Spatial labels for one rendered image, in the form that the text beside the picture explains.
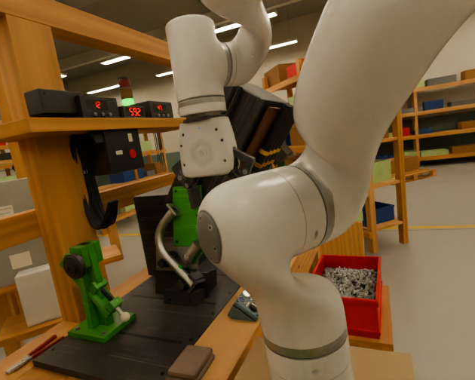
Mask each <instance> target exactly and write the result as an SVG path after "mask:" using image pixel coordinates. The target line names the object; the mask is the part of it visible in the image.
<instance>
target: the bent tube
mask: <svg viewBox="0 0 475 380"><path fill-rule="evenodd" d="M166 206H167V207H168V208H169V210H168V211H167V213H166V214H165V215H164V217H163V218H162V220H161V221H160V222H159V223H158V226H157V228H156V231H155V246H156V248H157V251H158V253H159V255H160V256H161V258H162V259H163V260H164V261H165V262H166V263H167V264H168V265H169V266H170V267H171V268H172V269H173V270H174V271H175V272H176V274H177V275H178V276H179V277H180V278H181V279H182V280H183V282H184V283H185V284H186V285H187V286H188V287H189V288H190V287H191V285H192V284H193V283H194V282H193V281H192V280H191V279H190V278H189V277H188V272H187V271H186V270H185V269H180V268H179V265H180V264H179V263H178V262H177V261H176V260H175V258H174V257H173V256H172V255H171V254H170V253H169V252H168V251H167V249H166V247H165V245H164V231H165V229H166V227H167V226H168V225H169V223H170V222H171V220H172V219H173V218H174V216H182V212H181V211H180V210H179V209H178V207H177V206H176V205H175V204H166Z"/></svg>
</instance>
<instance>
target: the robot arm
mask: <svg viewBox="0 0 475 380"><path fill-rule="evenodd" d="M201 2H202V3H203V4H204V5H205V6H206V7H207V8H208V9H210V10H211V11H212V12H213V13H215V14H218V15H219V16H221V17H224V18H225V19H228V20H230V21H232V22H234V23H237V24H238V25H240V28H239V30H238V33H237V35H236V36H235V38H234V39H233V40H232V41H230V42H220V41H219V40H218V39H217V37H216V31H215V26H214V22H213V20H212V19H210V18H209V17H207V16H204V15H200V14H189V15H183V16H180V17H176V18H174V19H172V20H171V21H169V22H168V23H167V25H166V26H165V31H166V36H167V44H168V49H169V54H170V61H171V66H172V71H173V80H174V84H175V89H176V98H177V102H178V107H179V108H178V109H177V110H176V111H177V114H178V115H179V116H180V117H181V118H186V119H185V120H183V124H180V125H179V152H180V160H179V161H178V162H177V163H175V164H174V165H173V166H172V171H173V172H174V174H175V175H176V176H177V179H178V180H179V181H180V182H181V183H182V184H183V185H184V188H186V189H187V190H188V199H189V203H190V204H191V208H192V209H196V208H198V207H199V210H198V216H197V226H196V232H197V235H198V241H199V244H200V247H201V249H202V250H203V252H204V254H205V256H206V257H207V258H208V259H209V260H210V261H211V262H212V263H213V264H214V265H215V266H216V267H217V268H218V269H219V270H220V271H222V272H223V273H224V274H226V275H227V276H228V277H230V278H231V279H232V280H233V281H234V282H236V283H237V284H238V285H240V286H241V287H242V288H243V289H244V290H246V291H247V293H248V294H249V295H250V296H251V298H252V299H253V301H254V302H255V305H256V308H257V311H258V313H259V319H260V323H261V328H262V335H263V340H264V344H265V352H266V357H267V361H268V368H269V372H270V376H271V380H354V373H353V366H352V361H351V350H350V345H349V339H348V329H347V322H346V317H345V309H344V305H343V301H342V297H341V295H340V293H339V291H338V290H337V288H336V286H335V285H334V284H333V283H332V282H331V281H329V280H328V279H326V278H325V277H322V276H320V275H317V274H310V273H298V272H291V270H290V263H291V260H292V258H293V257H295V256H298V255H300V254H302V253H305V252H307V251H309V250H312V249H314V248H316V247H319V246H320V245H322V244H325V243H327V242H329V241H331V240H333V239H335V238H337V237H338V236H339V235H341V234H343V233H344V232H345V231H347V230H348V229H349V228H350V227H351V226H352V225H353V223H354V222H355V221H356V219H357V217H358V216H359V215H360V212H361V210H362V209H363V205H364V204H365V202H366V198H367V195H368V192H369V186H370V183H371V178H372V171H373V167H374V163H375V157H376V155H377V152H378V148H379V146H380V145H381V142H382V140H383V138H384V136H385V134H386V132H387V130H388V128H389V127H390V126H391V123H392V122H393V120H394V119H395V117H396V116H397V114H398V112H399V111H400V110H401V108H402V107H403V105H404V103H405V102H406V101H407V100H408V98H409V96H410V95H411V93H412V92H413V91H414V89H415V88H416V86H417V85H418V83H419V82H420V80H421V79H422V77H423V76H424V74H425V73H426V71H427V70H428V68H429V67H430V66H431V64H432V62H433V61H434V60H435V59H436V57H437V55H438V54H439V53H440V52H441V50H442V49H443V48H444V46H445V45H446V43H447V42H448V41H449V40H450V38H451V37H452V36H453V35H454V34H455V33H456V32H457V30H458V29H459V28H460V27H461V26H462V24H463V23H464V22H465V21H466V20H467V19H468V17H469V16H470V15H471V14H472V13H473V12H474V11H475V0H328V1H327V3H326V5H325V7H324V9H323V12H322V14H321V16H320V19H319V21H318V24H317V27H316V29H315V32H314V35H313V37H312V40H311V43H310V45H309V48H308V51H307V54H306V56H305V59H304V62H303V64H302V68H301V71H300V74H299V78H298V81H297V84H296V90H295V94H294V100H293V119H294V122H295V126H296V129H297V131H298V132H299V135H300V136H301V138H302V139H303V140H304V141H305V142H306V145H305V149H304V151H303V153H302V154H301V155H300V157H299V158H298V159H297V160H296V161H294V162H293V163H292V164H290V165H287V166H283V167H278V168H274V169H271V170H265V171H262V172H258V173H253V174H250V173H251V172H252V168H253V165H254V164H255V161H256V159H255V158H254V157H253V156H251V155H248V154H247V153H245V152H242V151H241V150H239V149H238V148H237V143H236V140H235V137H234V132H233V130H232V126H231V123H230V121H229V118H228V117H225V115H222V114H221V113H223V112H226V111H227V109H226V104H225V94H224V87H236V86H241V85H243V84H246V83H247V82H249V81H250V80H251V79H252V78H253V76H254V75H255V74H256V73H257V71H258V70H259V68H260V66H261V65H262V63H263V61H264V60H265V58H266V56H267V54H268V52H269V49H270V47H271V39H272V31H271V23H270V20H269V17H268V14H267V11H266V9H265V6H264V5H263V2H262V0H201ZM239 159H240V160H242V161H243V162H244V163H245V165H244V168H243V170H242V171H241V172H240V171H239V169H238V168H239V166H240V161H239ZM224 174H227V175H228V176H229V178H230V179H231V180H229V181H227V182H224V183H222V184H220V185H218V186H217V187H215V188H214V189H212V190H211V191H210V192H209V193H208V194H207V195H206V196H205V198H204V199H203V200H201V191H200V187H199V185H197V182H198V180H199V178H200V177H205V176H219V175H224Z"/></svg>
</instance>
